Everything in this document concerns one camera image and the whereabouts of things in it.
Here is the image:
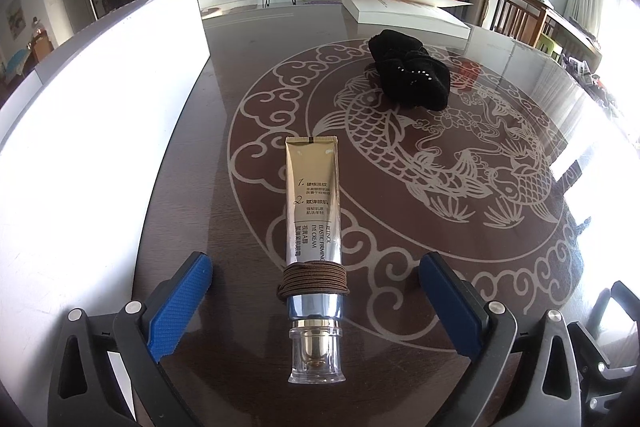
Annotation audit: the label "gold cream tube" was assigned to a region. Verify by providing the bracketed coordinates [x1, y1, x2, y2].
[278, 136, 348, 385]

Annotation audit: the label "black knitted gloves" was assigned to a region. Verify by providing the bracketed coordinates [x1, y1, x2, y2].
[368, 29, 451, 112]

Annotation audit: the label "white storage box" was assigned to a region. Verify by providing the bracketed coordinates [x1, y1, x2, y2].
[1, 0, 209, 426]

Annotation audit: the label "wooden dining chair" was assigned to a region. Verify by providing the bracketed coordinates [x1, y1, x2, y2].
[480, 0, 548, 48]

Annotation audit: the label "white cardboard box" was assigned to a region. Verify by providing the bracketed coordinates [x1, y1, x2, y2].
[342, 0, 471, 39]

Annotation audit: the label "brown cord hair tie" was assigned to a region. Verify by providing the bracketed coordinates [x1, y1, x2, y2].
[275, 260, 350, 301]

